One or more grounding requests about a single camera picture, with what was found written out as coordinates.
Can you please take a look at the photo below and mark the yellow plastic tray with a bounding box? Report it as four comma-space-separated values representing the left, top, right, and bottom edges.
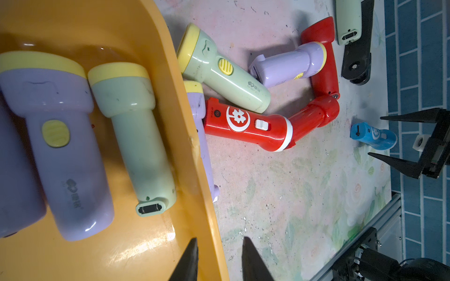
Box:
1, 1, 229, 281

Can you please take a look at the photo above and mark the red flashlight white head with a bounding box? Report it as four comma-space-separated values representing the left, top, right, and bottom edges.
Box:
203, 98, 295, 152

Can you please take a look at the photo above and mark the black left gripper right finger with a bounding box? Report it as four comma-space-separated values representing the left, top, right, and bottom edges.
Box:
241, 237, 274, 281

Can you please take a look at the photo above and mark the plain red flashlight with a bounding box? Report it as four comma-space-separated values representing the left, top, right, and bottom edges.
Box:
288, 96, 340, 146
301, 16, 341, 100

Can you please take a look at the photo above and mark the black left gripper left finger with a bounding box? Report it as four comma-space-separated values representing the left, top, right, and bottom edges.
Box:
169, 238, 199, 281

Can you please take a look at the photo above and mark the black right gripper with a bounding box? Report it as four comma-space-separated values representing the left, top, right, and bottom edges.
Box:
368, 108, 450, 179

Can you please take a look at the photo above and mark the pale green flashlight yellow head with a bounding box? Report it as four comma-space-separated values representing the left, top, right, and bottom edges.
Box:
88, 62, 177, 217

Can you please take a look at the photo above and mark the aluminium front rail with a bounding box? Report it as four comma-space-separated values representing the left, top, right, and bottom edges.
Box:
312, 192, 404, 281

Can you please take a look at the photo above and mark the blue black stapler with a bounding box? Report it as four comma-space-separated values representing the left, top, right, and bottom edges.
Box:
341, 0, 375, 85

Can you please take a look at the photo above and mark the lilac flashlight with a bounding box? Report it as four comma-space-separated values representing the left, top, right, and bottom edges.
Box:
1, 50, 114, 241
249, 43, 320, 88
1, 98, 46, 238
184, 81, 220, 203

